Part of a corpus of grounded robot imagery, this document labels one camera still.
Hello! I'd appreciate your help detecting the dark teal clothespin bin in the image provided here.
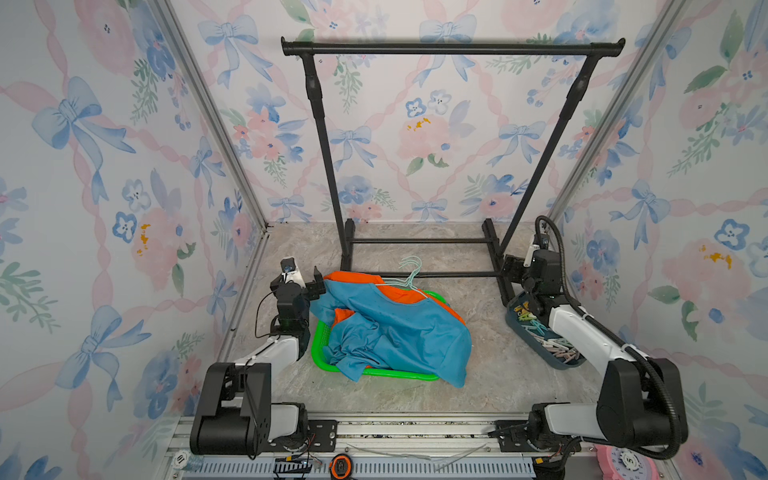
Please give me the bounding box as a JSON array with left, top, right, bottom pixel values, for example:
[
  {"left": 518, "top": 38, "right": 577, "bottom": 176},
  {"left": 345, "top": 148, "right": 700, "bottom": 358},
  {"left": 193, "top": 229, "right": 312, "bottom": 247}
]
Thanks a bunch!
[{"left": 505, "top": 293, "right": 586, "bottom": 370}]

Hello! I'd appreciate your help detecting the teal t-shirt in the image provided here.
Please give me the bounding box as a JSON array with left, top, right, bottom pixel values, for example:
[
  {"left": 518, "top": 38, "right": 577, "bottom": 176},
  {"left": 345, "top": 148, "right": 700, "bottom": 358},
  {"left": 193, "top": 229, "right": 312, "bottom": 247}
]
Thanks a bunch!
[{"left": 308, "top": 277, "right": 473, "bottom": 389}]

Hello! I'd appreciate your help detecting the light teal wire hanger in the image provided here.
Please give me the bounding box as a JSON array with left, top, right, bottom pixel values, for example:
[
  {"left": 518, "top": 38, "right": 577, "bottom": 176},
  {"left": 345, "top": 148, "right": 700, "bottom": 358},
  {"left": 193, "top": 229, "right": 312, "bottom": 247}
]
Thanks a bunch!
[{"left": 382, "top": 255, "right": 422, "bottom": 290}]

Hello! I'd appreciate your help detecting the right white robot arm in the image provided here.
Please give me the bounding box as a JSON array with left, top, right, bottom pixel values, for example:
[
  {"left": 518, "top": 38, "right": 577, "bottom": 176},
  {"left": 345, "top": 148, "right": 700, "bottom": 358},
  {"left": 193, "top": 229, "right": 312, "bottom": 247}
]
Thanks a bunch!
[{"left": 502, "top": 249, "right": 688, "bottom": 460}]

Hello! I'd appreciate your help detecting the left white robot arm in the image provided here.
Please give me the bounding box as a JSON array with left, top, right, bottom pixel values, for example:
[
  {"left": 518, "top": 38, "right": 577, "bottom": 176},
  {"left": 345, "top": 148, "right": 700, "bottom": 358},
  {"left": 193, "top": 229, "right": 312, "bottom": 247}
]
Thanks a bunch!
[{"left": 189, "top": 274, "right": 325, "bottom": 458}]

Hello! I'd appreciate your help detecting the orange t-shirt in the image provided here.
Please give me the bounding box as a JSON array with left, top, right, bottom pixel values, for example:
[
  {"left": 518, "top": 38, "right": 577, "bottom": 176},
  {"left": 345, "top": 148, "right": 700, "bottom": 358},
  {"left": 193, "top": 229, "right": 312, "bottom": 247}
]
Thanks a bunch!
[{"left": 323, "top": 271, "right": 466, "bottom": 325}]

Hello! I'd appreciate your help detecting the green plastic tray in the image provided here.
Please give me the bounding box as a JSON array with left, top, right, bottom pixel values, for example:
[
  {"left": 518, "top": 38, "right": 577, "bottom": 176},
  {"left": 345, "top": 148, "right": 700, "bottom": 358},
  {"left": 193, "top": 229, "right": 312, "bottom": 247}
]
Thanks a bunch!
[{"left": 310, "top": 290, "right": 448, "bottom": 383}]

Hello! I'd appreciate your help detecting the pink round object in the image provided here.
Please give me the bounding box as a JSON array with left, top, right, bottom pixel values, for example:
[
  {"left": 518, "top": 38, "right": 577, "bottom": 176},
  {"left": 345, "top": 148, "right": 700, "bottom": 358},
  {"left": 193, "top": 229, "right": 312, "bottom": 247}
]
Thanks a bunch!
[{"left": 596, "top": 445, "right": 660, "bottom": 480}]

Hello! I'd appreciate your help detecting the black clothes rack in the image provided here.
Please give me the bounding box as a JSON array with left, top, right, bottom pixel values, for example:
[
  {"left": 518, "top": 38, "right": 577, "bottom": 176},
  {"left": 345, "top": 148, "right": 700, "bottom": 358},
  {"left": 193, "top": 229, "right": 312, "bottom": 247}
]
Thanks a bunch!
[{"left": 280, "top": 38, "right": 626, "bottom": 306}]

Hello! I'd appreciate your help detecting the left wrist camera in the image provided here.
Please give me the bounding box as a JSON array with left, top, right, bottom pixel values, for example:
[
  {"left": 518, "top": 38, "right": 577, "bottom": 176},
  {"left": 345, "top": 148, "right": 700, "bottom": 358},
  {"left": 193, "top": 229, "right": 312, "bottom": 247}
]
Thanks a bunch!
[{"left": 280, "top": 257, "right": 305, "bottom": 287}]

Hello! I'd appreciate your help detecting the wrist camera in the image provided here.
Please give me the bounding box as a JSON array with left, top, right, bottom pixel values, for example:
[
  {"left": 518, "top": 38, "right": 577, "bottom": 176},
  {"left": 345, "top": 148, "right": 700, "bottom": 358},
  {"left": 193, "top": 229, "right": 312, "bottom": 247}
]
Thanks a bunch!
[
  {"left": 524, "top": 233, "right": 550, "bottom": 267},
  {"left": 280, "top": 257, "right": 305, "bottom": 287}
]

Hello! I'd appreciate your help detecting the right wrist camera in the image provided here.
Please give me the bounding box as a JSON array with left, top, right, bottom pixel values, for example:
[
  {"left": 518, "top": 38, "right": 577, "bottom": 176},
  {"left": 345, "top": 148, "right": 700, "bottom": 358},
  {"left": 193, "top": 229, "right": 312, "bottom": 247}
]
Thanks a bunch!
[{"left": 524, "top": 233, "right": 550, "bottom": 267}]

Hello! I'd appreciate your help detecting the black corrugated cable hose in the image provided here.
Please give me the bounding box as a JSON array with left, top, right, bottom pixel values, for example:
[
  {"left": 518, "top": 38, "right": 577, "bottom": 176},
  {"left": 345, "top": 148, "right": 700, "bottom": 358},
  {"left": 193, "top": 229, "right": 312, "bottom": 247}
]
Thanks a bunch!
[{"left": 533, "top": 214, "right": 690, "bottom": 462}]

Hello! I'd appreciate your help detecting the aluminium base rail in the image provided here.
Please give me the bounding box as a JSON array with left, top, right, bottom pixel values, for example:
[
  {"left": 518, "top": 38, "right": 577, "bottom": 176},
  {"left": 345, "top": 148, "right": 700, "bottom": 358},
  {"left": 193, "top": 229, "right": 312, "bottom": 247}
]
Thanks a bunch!
[{"left": 152, "top": 412, "right": 679, "bottom": 480}]

